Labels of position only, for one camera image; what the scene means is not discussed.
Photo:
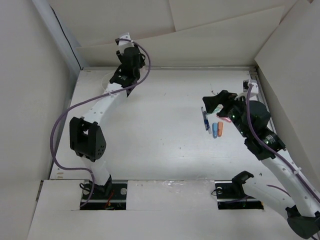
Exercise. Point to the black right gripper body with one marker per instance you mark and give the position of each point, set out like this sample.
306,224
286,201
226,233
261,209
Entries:
237,110

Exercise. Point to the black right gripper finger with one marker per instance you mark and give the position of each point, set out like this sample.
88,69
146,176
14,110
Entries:
223,98
224,112

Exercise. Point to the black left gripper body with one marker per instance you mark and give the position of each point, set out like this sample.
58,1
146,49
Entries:
141,64

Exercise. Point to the orange highlighter marker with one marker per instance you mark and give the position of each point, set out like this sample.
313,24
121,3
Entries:
220,126

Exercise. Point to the blue highlighter marker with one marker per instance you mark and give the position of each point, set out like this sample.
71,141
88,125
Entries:
215,130

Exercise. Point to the blue ballpoint pen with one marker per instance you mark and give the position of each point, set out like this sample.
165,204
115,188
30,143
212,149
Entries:
206,121

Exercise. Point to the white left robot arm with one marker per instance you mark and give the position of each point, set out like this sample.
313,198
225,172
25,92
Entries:
86,133

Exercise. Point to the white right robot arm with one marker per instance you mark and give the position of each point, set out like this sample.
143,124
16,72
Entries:
298,203

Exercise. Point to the pink highlighter marker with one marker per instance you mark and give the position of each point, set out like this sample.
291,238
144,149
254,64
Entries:
225,119

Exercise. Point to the green highlighter marker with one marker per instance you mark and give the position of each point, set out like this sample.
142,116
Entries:
217,109

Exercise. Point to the white round divided container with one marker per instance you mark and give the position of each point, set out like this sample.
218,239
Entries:
105,81

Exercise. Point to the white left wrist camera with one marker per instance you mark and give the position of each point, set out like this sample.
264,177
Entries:
125,41

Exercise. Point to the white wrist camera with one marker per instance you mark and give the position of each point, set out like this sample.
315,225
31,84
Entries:
125,41
250,89

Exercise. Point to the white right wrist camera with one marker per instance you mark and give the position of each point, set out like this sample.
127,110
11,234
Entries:
250,89

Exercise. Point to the aluminium rail right edge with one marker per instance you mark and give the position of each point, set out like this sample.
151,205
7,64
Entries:
261,140

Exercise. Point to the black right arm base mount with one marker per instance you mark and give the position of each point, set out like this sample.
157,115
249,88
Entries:
230,194

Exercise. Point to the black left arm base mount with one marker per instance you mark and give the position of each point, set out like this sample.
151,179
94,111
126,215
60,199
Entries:
114,199

